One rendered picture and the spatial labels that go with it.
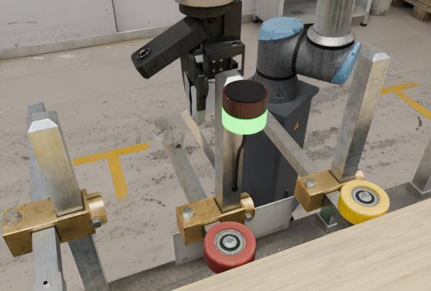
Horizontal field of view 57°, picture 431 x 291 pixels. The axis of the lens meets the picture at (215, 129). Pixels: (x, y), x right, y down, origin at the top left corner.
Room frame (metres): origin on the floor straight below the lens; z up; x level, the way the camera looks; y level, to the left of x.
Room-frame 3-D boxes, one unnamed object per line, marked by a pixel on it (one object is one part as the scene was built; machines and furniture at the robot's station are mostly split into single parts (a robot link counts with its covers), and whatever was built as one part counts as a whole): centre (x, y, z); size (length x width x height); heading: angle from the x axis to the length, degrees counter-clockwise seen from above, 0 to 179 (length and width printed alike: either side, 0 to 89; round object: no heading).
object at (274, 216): (0.51, -0.04, 0.75); 0.26 x 0.01 x 0.10; 112
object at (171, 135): (0.68, 0.10, 0.87); 0.09 x 0.07 x 0.02; 22
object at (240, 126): (0.43, -0.04, 1.10); 0.06 x 0.06 x 0.02
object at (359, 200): (0.46, -0.25, 0.85); 0.08 x 0.08 x 0.11
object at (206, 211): (0.47, 0.00, 0.85); 0.14 x 0.06 x 0.05; 112
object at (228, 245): (0.37, -0.02, 0.85); 0.08 x 0.08 x 0.11
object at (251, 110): (0.43, -0.04, 1.12); 0.06 x 0.06 x 0.02
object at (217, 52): (0.55, 0.01, 1.15); 0.09 x 0.08 x 0.12; 112
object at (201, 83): (0.52, 0.03, 1.09); 0.05 x 0.02 x 0.09; 22
